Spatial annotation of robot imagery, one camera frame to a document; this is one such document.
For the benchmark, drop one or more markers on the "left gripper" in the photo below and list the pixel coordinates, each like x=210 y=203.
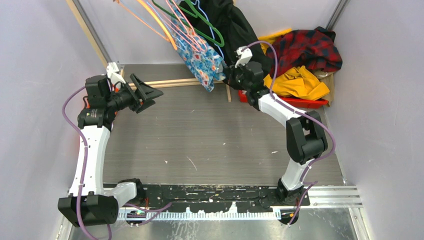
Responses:
x=147 y=93

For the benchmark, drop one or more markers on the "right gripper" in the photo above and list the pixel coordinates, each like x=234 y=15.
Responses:
x=231 y=72

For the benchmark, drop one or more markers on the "blue patterned garment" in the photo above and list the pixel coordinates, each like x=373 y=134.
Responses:
x=207 y=67

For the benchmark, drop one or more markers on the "black pleated skirt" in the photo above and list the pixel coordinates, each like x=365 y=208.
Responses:
x=237 y=32

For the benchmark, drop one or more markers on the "blue hanger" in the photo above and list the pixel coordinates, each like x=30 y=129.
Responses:
x=192 y=16
x=178 y=41

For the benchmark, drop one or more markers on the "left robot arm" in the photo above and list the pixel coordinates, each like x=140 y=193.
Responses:
x=88 y=203

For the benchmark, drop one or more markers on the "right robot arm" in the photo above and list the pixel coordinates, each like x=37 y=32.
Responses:
x=305 y=136

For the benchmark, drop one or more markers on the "green hanger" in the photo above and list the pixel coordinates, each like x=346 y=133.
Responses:
x=203 y=27

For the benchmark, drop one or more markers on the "orange hanger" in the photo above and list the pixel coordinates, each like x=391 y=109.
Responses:
x=152 y=21

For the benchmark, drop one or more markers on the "red plastic bin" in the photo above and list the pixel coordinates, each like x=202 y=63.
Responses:
x=304 y=103

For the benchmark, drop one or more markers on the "yellow garment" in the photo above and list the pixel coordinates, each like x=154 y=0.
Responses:
x=298 y=81

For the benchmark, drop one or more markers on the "red plaid shirt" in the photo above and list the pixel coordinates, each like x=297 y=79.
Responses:
x=314 y=49

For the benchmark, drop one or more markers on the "tan garment in bin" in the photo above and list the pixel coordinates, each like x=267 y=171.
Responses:
x=328 y=79

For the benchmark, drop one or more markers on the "wooden clothes rack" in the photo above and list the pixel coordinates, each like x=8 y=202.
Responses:
x=173 y=83

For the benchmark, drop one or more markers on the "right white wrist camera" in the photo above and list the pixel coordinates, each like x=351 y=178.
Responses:
x=244 y=55

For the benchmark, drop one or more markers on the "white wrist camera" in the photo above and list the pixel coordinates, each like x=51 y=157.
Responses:
x=114 y=72
x=244 y=55

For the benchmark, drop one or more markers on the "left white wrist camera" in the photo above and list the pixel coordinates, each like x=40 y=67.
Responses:
x=114 y=72

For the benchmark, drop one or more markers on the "aluminium frame post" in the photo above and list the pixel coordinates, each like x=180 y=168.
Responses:
x=88 y=28

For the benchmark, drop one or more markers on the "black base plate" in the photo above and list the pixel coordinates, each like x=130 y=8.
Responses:
x=217 y=198

